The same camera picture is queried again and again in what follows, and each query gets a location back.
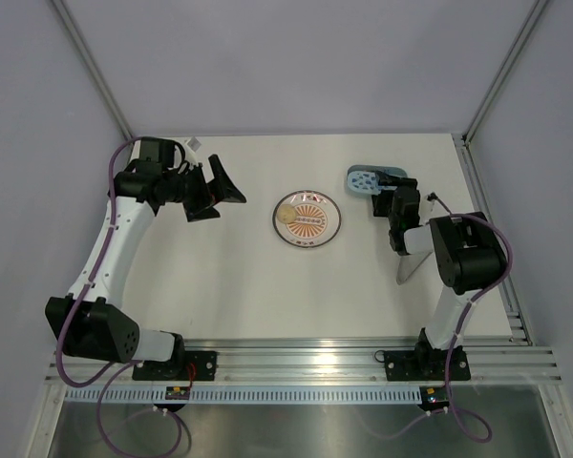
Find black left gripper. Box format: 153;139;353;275
162;156;245;221

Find light blue lunch box lid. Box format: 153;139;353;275
346;165;408;195

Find metal food tongs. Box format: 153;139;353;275
396;251;433;285

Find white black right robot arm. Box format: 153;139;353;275
372;172;510;382

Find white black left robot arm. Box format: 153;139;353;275
45;136;246;388

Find light blue lunch box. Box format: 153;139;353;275
347;183;379;198

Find white steamed bun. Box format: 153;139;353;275
276;204;297;224

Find round printed ceramic plate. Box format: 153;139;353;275
272;190;343;249

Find left small circuit board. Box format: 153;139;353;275
165;385;191;401

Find small circuit board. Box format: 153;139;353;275
165;385;191;401
420;386;450;411

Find right small circuit board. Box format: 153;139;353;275
420;386;450;411

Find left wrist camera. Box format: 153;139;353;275
184;136;202;156

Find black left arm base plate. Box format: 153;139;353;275
132;350;218;382

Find aluminium front rail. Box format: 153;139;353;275
44;337;562;386

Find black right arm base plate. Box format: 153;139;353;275
373;346;472;382

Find right aluminium frame post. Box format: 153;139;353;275
461;0;553;148

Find aluminium frame post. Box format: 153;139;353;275
47;0;134;139
461;0;553;148

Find white slotted cable duct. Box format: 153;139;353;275
65;385;421;405

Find left aluminium frame post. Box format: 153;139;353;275
47;0;134;139

